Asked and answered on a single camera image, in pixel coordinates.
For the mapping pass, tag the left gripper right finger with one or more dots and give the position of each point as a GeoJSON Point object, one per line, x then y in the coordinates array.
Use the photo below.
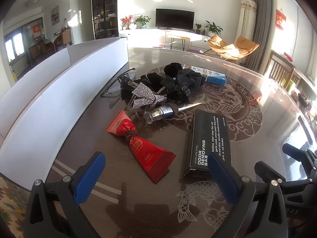
{"type": "Point", "coordinates": [258, 208]}

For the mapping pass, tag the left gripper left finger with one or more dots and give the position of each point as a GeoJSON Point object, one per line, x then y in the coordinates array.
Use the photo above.
{"type": "Point", "coordinates": [53, 209]}

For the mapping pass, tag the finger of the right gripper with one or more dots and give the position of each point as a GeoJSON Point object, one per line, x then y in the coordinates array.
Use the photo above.
{"type": "Point", "coordinates": [267, 174]}
{"type": "Point", "coordinates": [307, 158]}

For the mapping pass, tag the black odor removing bar box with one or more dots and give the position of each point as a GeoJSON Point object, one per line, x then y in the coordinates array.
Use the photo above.
{"type": "Point", "coordinates": [209, 135]}

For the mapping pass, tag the red twisted gift pouch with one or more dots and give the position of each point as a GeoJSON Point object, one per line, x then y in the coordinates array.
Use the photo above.
{"type": "Point", "coordinates": [154, 160]}

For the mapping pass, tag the silver tube with brown band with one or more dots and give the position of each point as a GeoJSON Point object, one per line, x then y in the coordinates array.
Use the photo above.
{"type": "Point", "coordinates": [167, 110]}

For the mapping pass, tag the rhinestone bow hair clip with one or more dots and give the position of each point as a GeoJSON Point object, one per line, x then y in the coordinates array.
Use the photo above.
{"type": "Point", "coordinates": [145, 96]}

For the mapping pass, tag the floral patterned cushion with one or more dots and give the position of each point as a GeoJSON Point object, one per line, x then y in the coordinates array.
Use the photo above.
{"type": "Point", "coordinates": [13, 206]}

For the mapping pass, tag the wooden dining chair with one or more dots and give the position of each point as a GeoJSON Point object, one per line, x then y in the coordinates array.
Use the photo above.
{"type": "Point", "coordinates": [279, 69]}

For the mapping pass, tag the blue white box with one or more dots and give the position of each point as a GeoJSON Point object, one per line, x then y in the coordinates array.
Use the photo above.
{"type": "Point", "coordinates": [211, 76]}

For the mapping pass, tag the black hair accessories pile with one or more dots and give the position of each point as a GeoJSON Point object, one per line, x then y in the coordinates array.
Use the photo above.
{"type": "Point", "coordinates": [176, 84]}

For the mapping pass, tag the right tan lounge chair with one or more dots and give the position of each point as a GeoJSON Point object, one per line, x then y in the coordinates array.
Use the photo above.
{"type": "Point", "coordinates": [241, 49]}

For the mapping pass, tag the tan lounge chair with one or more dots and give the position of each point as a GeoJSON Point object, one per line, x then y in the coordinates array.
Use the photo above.
{"type": "Point", "coordinates": [241, 49]}
{"type": "Point", "coordinates": [220, 47]}

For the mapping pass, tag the left tan lounge chair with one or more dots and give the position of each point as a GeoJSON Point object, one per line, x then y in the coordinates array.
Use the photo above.
{"type": "Point", "coordinates": [220, 47]}

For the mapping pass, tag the large leafy potted plant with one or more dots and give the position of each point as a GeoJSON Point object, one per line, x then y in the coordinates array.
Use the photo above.
{"type": "Point", "coordinates": [213, 29]}

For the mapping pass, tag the white round coffee table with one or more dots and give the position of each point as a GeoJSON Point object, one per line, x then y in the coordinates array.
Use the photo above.
{"type": "Point", "coordinates": [186, 41]}

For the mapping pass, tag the grey window curtain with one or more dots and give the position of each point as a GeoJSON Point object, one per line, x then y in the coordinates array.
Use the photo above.
{"type": "Point", "coordinates": [263, 35]}

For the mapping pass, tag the black flat television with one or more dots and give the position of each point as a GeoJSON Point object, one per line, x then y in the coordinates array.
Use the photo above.
{"type": "Point", "coordinates": [174, 19]}

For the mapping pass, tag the green potted plant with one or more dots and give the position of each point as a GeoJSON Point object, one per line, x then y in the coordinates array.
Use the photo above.
{"type": "Point", "coordinates": [143, 20]}

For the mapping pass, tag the red flower pot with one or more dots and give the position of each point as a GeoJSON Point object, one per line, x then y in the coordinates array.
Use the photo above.
{"type": "Point", "coordinates": [128, 23]}

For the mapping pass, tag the dark glass display cabinet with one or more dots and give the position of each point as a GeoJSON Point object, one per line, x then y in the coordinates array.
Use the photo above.
{"type": "Point", "coordinates": [105, 16]}

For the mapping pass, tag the black frame eyeglasses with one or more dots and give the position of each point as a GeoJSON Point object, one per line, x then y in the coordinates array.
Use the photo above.
{"type": "Point", "coordinates": [115, 86]}

